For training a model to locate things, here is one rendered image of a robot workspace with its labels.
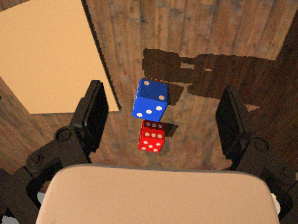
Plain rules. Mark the peach flat mat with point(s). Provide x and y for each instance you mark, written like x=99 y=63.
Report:
x=49 y=55

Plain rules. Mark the blue die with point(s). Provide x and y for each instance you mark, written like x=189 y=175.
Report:
x=151 y=100

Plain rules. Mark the red die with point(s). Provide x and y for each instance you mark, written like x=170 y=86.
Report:
x=152 y=136

